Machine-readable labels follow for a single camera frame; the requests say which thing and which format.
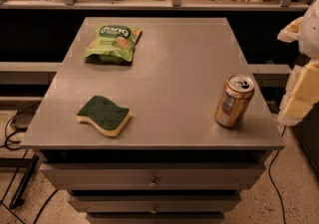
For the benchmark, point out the orange soda can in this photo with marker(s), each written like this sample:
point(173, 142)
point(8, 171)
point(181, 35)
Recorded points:
point(234, 100)

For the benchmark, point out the grey drawer cabinet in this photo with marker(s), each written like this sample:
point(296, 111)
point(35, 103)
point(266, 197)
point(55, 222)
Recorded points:
point(171, 87)

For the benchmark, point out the green and yellow sponge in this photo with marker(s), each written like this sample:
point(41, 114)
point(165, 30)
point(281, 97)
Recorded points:
point(104, 115)

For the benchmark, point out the green snack bag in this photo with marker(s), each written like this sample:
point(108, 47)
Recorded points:
point(113, 44)

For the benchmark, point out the middle drawer with knob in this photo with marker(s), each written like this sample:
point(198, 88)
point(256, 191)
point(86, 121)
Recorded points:
point(154, 203)

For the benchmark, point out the drawer with knob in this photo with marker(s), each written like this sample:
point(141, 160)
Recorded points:
point(152, 176)
point(154, 203)

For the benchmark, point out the bottom drawer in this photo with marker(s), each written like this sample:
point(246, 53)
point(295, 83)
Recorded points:
point(139, 218)

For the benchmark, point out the top drawer with knob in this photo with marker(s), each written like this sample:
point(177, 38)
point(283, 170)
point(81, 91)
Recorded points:
point(152, 176)

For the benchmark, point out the black metal stand leg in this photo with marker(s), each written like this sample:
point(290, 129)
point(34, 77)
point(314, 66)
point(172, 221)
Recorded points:
point(29, 165)

